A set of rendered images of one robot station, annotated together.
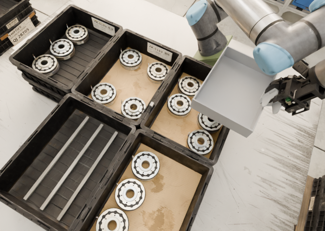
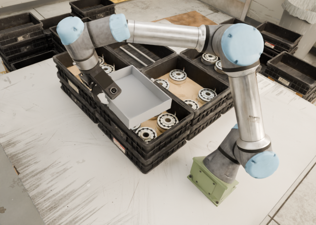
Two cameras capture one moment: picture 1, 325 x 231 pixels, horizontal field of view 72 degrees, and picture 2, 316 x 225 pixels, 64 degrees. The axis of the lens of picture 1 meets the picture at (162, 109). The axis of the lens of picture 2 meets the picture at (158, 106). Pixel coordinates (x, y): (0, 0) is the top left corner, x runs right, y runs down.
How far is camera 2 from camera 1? 1.24 m
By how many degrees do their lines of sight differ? 62
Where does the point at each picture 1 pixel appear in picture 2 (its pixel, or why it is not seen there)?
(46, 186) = (130, 50)
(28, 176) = (139, 46)
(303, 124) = not seen: outside the picture
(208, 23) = (228, 139)
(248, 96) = (121, 103)
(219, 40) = (214, 160)
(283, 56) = not seen: hidden behind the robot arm
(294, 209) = (27, 180)
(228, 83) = (139, 97)
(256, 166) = (79, 171)
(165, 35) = not seen: hidden behind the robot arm
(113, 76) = (193, 86)
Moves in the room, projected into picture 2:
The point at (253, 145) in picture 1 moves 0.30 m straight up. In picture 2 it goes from (98, 178) to (90, 137)
